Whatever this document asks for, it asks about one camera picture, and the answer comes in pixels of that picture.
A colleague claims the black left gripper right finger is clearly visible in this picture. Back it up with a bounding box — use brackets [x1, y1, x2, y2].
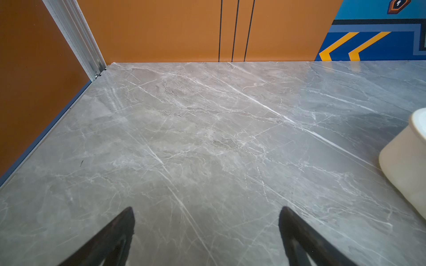
[278, 206, 355, 266]

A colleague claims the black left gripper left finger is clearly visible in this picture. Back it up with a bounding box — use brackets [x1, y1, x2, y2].
[60, 207, 135, 266]

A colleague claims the aluminium corner post left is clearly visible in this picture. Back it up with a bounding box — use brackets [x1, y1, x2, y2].
[43, 0, 107, 81]

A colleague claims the white plastic bin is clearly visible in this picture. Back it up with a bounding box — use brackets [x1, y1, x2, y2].
[379, 108, 426, 218]

